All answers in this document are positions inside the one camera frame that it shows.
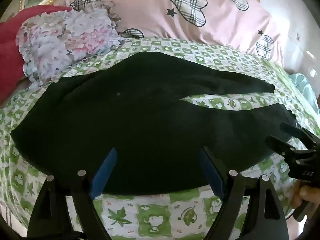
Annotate pastel floral ruffled cloth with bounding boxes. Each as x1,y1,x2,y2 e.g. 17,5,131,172
15,1,125,90

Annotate pink quilt with plaid hearts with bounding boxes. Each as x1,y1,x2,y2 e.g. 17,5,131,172
67,0,290,64

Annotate black pants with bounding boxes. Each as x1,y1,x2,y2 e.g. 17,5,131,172
10,52,297,195

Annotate person's right hand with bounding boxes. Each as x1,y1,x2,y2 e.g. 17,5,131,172
292,180,320,212

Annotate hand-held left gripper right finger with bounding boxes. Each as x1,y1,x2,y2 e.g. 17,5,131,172
197,146,290,240

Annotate red cloth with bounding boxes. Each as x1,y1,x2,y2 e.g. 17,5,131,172
0,4,73,100

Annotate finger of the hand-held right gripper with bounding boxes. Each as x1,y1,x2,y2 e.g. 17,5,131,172
280,122,310,142
265,136,300,158

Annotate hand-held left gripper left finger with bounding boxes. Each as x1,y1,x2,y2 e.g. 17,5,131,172
27,147,118,240

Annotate green and white printed bedsheet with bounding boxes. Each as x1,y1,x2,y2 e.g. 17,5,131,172
0,37,320,240

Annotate light blue cloth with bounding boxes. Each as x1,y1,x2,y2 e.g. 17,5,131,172
289,72,319,123

